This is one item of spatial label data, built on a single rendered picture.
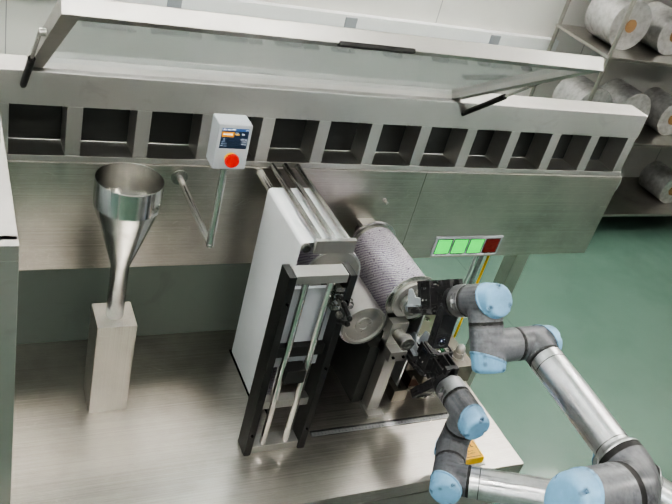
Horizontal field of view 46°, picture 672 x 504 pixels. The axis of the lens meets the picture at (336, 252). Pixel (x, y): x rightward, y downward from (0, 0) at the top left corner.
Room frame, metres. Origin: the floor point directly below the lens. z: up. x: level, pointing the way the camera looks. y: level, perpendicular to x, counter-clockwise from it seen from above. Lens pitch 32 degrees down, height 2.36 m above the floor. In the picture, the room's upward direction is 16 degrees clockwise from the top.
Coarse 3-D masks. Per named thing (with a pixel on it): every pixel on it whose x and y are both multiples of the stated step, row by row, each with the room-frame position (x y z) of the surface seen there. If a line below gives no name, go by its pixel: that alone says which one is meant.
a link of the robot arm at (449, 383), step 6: (444, 378) 1.56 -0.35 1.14; (450, 378) 1.55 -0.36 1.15; (456, 378) 1.55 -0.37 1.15; (438, 384) 1.55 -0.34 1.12; (444, 384) 1.53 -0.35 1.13; (450, 384) 1.53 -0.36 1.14; (456, 384) 1.53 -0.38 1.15; (462, 384) 1.54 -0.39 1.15; (438, 390) 1.53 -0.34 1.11; (444, 390) 1.52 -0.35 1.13; (450, 390) 1.51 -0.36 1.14; (438, 396) 1.53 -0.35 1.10; (444, 396) 1.51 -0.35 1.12
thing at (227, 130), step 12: (216, 120) 1.41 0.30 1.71; (228, 120) 1.41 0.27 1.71; (240, 120) 1.43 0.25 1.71; (216, 132) 1.40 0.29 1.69; (228, 132) 1.40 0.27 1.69; (240, 132) 1.41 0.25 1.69; (216, 144) 1.39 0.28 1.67; (228, 144) 1.40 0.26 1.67; (240, 144) 1.41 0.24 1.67; (216, 156) 1.39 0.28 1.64; (228, 156) 1.39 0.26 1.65; (240, 156) 1.42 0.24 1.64; (216, 168) 1.39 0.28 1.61; (228, 168) 1.41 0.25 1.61; (240, 168) 1.42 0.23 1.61
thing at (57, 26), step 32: (64, 0) 1.15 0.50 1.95; (96, 0) 1.18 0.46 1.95; (64, 32) 1.24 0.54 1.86; (224, 32) 1.28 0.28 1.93; (256, 32) 1.30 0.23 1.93; (288, 32) 1.33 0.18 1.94; (320, 32) 1.37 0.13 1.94; (352, 32) 1.40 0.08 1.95; (384, 32) 1.44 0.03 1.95; (32, 64) 1.38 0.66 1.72; (64, 64) 1.56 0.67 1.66; (512, 64) 1.61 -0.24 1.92; (544, 64) 1.63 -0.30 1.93; (576, 64) 1.67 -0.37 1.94; (448, 96) 2.07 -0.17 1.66
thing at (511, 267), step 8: (504, 256) 2.55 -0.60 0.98; (512, 256) 2.51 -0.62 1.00; (520, 256) 2.51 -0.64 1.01; (528, 256) 2.53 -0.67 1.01; (504, 264) 2.53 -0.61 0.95; (512, 264) 2.50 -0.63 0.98; (520, 264) 2.52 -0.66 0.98; (504, 272) 2.52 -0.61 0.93; (512, 272) 2.51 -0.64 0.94; (520, 272) 2.53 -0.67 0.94; (496, 280) 2.54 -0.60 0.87; (504, 280) 2.50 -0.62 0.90; (512, 280) 2.52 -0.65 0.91; (512, 288) 2.52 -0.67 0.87; (472, 376) 2.52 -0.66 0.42
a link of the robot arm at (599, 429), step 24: (528, 336) 1.43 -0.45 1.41; (552, 336) 1.46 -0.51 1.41; (528, 360) 1.41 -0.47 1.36; (552, 360) 1.38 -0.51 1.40; (552, 384) 1.34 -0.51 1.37; (576, 384) 1.32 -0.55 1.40; (576, 408) 1.27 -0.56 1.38; (600, 408) 1.27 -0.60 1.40; (600, 432) 1.21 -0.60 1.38; (624, 432) 1.22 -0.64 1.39; (600, 456) 1.17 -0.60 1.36; (624, 456) 1.15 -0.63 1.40; (648, 456) 1.16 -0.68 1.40; (648, 480) 1.09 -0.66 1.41
